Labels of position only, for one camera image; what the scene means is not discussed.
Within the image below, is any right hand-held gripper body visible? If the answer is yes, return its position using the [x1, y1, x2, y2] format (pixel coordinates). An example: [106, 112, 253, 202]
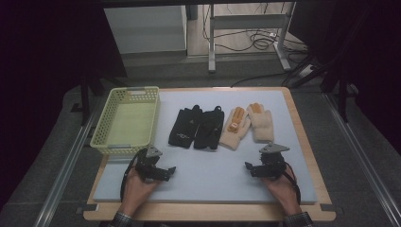
[258, 142, 290, 181]

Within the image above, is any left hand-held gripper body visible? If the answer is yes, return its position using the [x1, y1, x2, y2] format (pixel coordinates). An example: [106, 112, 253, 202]
[133, 144, 170, 183]

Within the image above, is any plain beige orange-tipped glove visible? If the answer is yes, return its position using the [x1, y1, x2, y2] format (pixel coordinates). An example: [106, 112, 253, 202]
[246, 102, 275, 144]

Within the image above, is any black glove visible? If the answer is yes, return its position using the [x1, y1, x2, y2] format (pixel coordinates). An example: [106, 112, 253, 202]
[167, 104, 203, 149]
[193, 105, 225, 150]

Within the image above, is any yellow-green plastic basket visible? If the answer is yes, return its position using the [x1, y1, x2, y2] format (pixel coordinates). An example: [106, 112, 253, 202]
[89, 85, 161, 156]

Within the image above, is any person's right hand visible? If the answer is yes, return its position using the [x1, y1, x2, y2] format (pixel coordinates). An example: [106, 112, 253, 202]
[260, 165, 303, 218]

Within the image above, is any person's left hand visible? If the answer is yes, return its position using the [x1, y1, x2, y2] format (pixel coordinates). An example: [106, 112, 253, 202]
[118, 168, 163, 218]

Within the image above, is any light blue foam mat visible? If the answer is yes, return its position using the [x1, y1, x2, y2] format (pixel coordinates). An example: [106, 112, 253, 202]
[93, 90, 318, 204]

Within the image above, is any white power strip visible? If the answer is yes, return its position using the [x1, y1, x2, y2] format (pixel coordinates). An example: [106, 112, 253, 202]
[296, 63, 317, 79]

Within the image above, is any white cabinet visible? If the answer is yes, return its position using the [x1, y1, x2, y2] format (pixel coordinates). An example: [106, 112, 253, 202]
[103, 5, 188, 55]

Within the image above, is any dark curtain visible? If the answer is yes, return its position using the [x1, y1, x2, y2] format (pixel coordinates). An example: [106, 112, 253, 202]
[0, 0, 128, 209]
[288, 0, 401, 155]

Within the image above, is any left hand-held gripper cable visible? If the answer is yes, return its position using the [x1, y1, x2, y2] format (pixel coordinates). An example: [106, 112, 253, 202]
[119, 148, 148, 202]

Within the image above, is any hand-held gripper cable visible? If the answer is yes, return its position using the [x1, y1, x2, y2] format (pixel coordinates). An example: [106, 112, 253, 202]
[283, 163, 303, 206]
[119, 148, 148, 202]

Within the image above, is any right hand-held gripper cable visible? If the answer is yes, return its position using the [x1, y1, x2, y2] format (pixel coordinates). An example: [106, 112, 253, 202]
[283, 163, 303, 206]

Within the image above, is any beige glove with orange ring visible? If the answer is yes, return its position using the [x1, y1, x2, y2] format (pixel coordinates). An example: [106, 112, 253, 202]
[218, 106, 253, 151]

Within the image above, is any aluminium rail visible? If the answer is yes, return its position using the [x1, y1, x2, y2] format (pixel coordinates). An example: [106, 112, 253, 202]
[32, 107, 99, 227]
[323, 93, 401, 227]

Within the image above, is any black stand post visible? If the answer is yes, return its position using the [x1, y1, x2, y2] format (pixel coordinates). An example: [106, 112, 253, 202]
[338, 78, 350, 123]
[78, 75, 93, 127]

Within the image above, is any tangle of black floor cables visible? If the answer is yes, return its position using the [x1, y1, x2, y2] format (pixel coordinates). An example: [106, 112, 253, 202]
[202, 3, 309, 55]

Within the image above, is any grey metal desk frame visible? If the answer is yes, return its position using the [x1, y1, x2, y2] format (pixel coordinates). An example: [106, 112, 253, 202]
[207, 2, 298, 74]

